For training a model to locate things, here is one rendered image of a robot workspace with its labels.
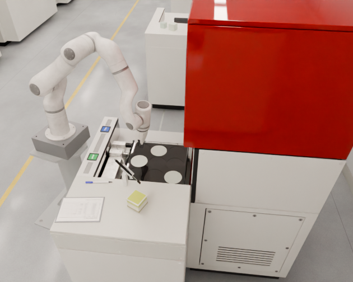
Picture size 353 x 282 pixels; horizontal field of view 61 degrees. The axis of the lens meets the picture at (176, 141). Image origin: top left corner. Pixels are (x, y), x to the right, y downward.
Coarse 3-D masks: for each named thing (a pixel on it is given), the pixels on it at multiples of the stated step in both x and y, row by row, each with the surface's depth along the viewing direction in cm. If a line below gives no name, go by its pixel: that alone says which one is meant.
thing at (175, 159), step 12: (156, 144) 193; (168, 144) 193; (132, 156) 185; (156, 156) 185; (168, 156) 185; (180, 156) 185; (132, 168) 177; (144, 168) 177; (156, 168) 177; (168, 168) 177; (180, 168) 177; (144, 180) 170; (156, 180) 170
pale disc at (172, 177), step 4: (168, 172) 175; (172, 172) 175; (176, 172) 175; (164, 176) 172; (168, 176) 172; (172, 176) 172; (176, 176) 172; (180, 176) 172; (168, 180) 170; (172, 180) 170; (176, 180) 170; (180, 180) 170
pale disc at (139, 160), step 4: (136, 156) 185; (140, 156) 185; (144, 156) 185; (132, 160) 182; (136, 160) 182; (140, 160) 182; (144, 160) 182; (132, 164) 179; (136, 164) 179; (140, 164) 179; (144, 164) 179
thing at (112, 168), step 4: (116, 148) 193; (120, 148) 193; (124, 148) 193; (124, 152) 193; (112, 156) 187; (108, 160) 185; (112, 160) 185; (120, 160) 185; (108, 164) 182; (112, 164) 182; (116, 164) 182; (108, 168) 179; (112, 168) 179; (116, 168) 179; (104, 172) 177; (108, 172) 177; (112, 172) 177; (116, 172) 177; (104, 176) 174; (108, 176) 174; (112, 176) 174; (116, 176) 176
